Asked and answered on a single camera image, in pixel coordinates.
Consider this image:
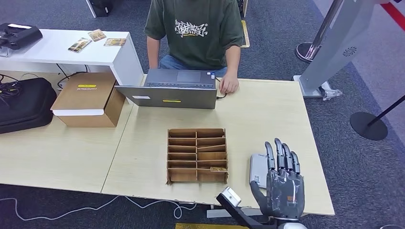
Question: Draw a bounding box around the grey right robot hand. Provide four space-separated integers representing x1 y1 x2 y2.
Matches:
250 138 305 221

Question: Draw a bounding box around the person's left hand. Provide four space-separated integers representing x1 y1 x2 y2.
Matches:
218 72 240 95

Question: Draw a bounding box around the grey white card reader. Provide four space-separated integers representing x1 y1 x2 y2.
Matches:
249 154 269 189

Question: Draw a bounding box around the wooden card organizer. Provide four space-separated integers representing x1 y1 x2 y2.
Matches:
166 128 228 185

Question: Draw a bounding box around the tan picture ID card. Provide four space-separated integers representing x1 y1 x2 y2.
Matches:
104 38 127 47

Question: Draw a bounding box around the person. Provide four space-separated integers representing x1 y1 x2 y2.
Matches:
144 0 244 95

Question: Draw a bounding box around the dark picture card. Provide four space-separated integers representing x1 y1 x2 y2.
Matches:
67 37 93 53

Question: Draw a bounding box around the yellow floor tape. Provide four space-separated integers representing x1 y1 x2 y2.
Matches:
241 20 251 49

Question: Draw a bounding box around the grey laptop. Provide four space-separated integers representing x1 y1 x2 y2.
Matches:
114 68 218 110

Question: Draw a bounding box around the white desk foot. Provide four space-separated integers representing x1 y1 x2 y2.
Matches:
206 207 263 219

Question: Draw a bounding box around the clear plastic bag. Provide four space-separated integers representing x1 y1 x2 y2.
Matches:
320 87 343 102

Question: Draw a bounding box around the grey kiosk stand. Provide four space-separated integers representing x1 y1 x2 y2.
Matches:
292 0 393 99

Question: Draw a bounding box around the brown cardboard box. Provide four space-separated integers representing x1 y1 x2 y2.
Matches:
50 72 126 128

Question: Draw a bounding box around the black box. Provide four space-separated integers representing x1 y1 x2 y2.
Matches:
89 0 114 18

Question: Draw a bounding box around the red barrier belt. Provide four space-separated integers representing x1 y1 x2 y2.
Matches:
379 2 405 33

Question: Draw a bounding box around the white side table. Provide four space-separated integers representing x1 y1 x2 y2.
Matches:
0 29 145 104

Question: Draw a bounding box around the black carry case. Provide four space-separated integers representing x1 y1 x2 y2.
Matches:
0 77 58 135

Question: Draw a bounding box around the black controller device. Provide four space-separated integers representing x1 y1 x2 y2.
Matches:
0 23 43 51

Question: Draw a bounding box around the black laptop cable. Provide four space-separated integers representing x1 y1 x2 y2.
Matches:
216 78 228 100

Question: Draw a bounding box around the chrome stanchion post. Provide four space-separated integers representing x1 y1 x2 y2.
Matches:
295 0 344 64

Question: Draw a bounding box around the black stanchion post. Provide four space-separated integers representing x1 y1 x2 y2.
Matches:
349 94 405 142

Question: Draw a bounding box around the black power cable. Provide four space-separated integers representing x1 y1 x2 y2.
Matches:
56 63 90 90

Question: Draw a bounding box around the black cable bundle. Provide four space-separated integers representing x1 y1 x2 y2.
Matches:
0 74 23 99

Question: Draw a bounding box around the white floor cable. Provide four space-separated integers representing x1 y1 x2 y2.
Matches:
0 194 197 222

